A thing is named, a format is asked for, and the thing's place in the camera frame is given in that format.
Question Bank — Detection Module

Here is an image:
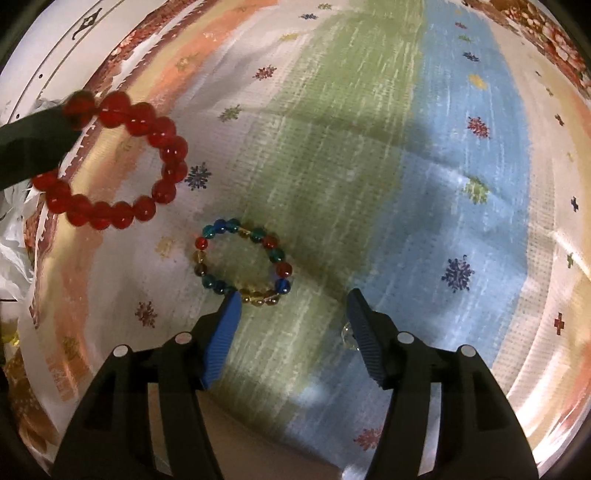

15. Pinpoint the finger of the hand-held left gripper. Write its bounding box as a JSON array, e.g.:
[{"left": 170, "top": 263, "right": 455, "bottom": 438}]
[{"left": 0, "top": 104, "right": 82, "bottom": 191}]

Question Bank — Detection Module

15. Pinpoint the white plastic bag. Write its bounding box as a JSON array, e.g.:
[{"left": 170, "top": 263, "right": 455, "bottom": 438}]
[{"left": 0, "top": 189, "right": 38, "bottom": 306}]

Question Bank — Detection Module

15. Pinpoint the multicoloured glass bead bracelet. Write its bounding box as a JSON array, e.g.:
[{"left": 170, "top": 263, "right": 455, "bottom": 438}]
[{"left": 193, "top": 218, "right": 294, "bottom": 308}]

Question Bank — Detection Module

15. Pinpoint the clear glass bead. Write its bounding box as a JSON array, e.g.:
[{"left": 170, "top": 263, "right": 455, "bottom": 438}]
[{"left": 341, "top": 322, "right": 363, "bottom": 352}]

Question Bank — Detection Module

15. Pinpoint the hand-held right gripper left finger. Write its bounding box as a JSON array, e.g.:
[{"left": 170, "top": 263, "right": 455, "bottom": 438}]
[{"left": 51, "top": 292, "right": 243, "bottom": 480}]

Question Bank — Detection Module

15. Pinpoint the red bead bracelet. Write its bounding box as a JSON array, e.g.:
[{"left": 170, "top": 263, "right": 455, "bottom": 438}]
[{"left": 31, "top": 90, "right": 189, "bottom": 232}]

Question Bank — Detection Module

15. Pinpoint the striped pastel mat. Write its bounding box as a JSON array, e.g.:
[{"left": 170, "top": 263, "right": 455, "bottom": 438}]
[{"left": 28, "top": 0, "right": 591, "bottom": 468}]

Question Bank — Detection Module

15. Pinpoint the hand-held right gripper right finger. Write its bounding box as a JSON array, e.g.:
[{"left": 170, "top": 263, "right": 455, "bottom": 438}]
[{"left": 346, "top": 288, "right": 541, "bottom": 480}]

